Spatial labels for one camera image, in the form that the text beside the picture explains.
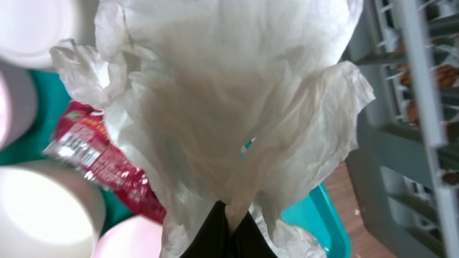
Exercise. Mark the pink bowl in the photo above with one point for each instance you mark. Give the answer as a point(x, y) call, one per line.
point(19, 103)

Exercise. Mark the white cup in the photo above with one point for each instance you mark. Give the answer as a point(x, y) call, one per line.
point(30, 28)

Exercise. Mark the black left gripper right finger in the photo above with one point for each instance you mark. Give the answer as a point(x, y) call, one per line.
point(247, 241)

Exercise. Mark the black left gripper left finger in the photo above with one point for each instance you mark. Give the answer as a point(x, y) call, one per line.
point(211, 240)

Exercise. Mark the white napkin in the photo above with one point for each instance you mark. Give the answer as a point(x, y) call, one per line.
point(244, 102)

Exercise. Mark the red snack wrapper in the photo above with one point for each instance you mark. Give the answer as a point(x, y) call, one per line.
point(81, 140)

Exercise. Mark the grey dishwasher rack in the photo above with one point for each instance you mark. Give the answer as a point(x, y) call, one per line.
point(405, 171)

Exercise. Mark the cream bowl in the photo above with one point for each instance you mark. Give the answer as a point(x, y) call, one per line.
point(49, 211)

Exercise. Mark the white plate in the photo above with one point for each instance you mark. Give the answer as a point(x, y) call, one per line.
point(136, 237)

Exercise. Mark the teal serving tray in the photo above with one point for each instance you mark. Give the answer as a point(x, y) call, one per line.
point(316, 213)

